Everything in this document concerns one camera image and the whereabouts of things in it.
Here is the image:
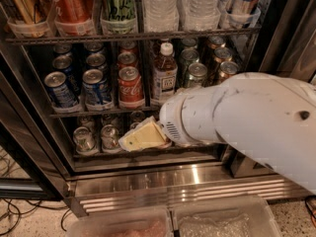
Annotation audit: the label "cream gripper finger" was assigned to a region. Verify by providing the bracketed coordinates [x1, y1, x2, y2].
[118, 117, 167, 152]

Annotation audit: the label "red coke can front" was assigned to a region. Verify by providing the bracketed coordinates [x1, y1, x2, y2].
[118, 66, 144, 109]

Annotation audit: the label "red coke can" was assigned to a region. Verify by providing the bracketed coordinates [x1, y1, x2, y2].
[118, 52, 138, 69]
[118, 66, 144, 109]
[119, 40, 138, 54]

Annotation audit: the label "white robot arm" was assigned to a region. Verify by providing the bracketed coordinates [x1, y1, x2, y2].
[118, 72, 316, 194]

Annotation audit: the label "silver can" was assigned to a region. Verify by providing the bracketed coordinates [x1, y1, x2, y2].
[101, 124, 121, 153]
[73, 126, 97, 156]

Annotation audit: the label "silver can bottom far left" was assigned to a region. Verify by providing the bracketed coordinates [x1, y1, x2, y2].
[73, 126, 97, 156]

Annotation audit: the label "blue pepsi can front right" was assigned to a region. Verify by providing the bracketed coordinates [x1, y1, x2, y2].
[82, 69, 114, 111]

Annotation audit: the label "blue pepsi can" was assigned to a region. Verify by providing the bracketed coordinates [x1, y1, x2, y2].
[86, 53, 109, 73]
[82, 69, 114, 111]
[44, 71, 81, 114]
[52, 55, 81, 96]

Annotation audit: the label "green can front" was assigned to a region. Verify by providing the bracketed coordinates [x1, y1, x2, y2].
[183, 62, 207, 88]

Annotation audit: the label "green can middle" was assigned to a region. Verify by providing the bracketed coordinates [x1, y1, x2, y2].
[178, 48, 199, 85]

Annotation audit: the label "red coke can back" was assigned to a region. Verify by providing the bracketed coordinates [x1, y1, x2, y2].
[119, 40, 138, 54]

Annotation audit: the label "blue pepsi can middle right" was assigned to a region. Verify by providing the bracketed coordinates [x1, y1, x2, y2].
[86, 53, 109, 73]

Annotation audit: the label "stainless steel fridge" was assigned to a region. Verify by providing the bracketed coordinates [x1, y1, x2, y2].
[1, 0, 315, 215]

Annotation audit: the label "blue pepsi can front left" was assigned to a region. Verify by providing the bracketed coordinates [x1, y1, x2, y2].
[44, 71, 81, 114]

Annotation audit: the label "gold can front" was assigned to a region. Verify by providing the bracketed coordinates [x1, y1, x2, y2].
[216, 61, 239, 84]

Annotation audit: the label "gold can middle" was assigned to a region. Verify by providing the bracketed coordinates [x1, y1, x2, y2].
[210, 47, 233, 72]

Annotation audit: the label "blue pepsi can middle left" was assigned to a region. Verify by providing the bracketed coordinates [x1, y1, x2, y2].
[52, 55, 81, 96]

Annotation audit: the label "gold can back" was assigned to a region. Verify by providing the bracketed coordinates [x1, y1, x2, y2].
[206, 36, 226, 55]

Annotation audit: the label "green la croix can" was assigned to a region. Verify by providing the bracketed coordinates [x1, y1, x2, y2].
[102, 0, 136, 34]

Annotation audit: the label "orange can top shelf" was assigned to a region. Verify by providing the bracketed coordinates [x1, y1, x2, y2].
[52, 0, 94, 36]

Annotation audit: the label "gold can top shelf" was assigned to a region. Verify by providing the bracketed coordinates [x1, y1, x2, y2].
[13, 0, 51, 38]

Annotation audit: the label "brown tea bottle white cap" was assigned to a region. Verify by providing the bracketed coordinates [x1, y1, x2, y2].
[152, 42, 178, 104]

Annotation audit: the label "clear plastic bin left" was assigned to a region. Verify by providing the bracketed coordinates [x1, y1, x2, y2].
[66, 206, 174, 237]

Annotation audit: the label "clear plastic bin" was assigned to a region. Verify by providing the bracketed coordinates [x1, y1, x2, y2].
[172, 196, 282, 237]
[66, 206, 174, 237]

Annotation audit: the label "clear plastic bin right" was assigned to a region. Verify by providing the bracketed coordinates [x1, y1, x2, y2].
[172, 196, 282, 237]

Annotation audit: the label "water bottle top left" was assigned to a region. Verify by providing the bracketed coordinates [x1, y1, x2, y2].
[143, 0, 179, 33]

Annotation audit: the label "water bottle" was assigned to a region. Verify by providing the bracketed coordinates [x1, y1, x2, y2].
[178, 0, 220, 32]
[143, 0, 179, 33]

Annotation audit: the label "water bottle top right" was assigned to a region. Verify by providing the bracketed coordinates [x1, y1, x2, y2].
[178, 0, 220, 32]

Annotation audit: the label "black floor cables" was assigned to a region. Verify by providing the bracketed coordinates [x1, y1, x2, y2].
[0, 148, 77, 237]

